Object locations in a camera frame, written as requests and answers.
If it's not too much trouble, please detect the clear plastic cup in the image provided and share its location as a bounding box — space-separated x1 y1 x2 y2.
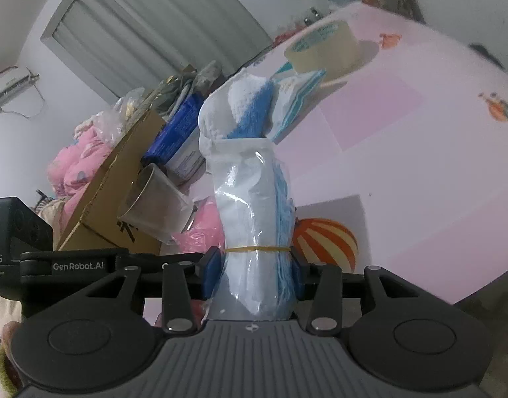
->
116 163 195 244

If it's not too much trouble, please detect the light blue cloth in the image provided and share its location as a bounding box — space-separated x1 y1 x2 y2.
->
199 137 298 322

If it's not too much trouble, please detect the grey blanket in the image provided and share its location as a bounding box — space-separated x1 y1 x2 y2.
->
152 60 225 112

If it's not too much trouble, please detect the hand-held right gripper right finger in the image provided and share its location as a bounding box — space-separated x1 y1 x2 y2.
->
290 249 422 335

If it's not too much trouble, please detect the air conditioner cable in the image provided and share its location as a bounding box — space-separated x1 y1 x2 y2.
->
0 87 47 119

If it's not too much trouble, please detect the black round object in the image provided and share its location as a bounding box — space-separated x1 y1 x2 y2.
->
469 42 505 69

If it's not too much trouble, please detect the blue wet wipes pack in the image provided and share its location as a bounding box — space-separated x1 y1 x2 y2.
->
142 93 207 183

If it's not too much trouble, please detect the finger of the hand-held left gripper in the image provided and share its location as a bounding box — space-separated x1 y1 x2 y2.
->
118 254 202 283

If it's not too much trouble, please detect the pink plastic bag roll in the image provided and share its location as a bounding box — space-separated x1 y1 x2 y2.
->
171 199 227 253

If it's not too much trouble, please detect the grey curtain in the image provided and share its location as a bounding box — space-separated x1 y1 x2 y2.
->
40 0 273 104

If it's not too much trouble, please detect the white snack packet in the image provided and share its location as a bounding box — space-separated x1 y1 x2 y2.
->
270 70 327 142

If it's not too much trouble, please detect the clear crumpled plastic bag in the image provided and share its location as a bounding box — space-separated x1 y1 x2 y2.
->
92 87 155 150

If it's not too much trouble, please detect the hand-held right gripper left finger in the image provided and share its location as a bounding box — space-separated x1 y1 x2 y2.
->
86 246 222 335

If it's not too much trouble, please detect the brown cardboard box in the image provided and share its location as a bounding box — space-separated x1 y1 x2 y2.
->
57 110 167 253

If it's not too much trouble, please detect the white air conditioner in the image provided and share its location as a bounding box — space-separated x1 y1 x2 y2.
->
0 66 41 106

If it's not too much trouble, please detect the clear packing tape roll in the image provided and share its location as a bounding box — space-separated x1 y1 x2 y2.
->
284 19 360 84

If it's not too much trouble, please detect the white and blue towel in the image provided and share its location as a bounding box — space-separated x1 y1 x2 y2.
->
198 70 277 142

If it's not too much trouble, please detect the pink printed blanket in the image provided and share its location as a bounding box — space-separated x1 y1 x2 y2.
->
47 126 122 208

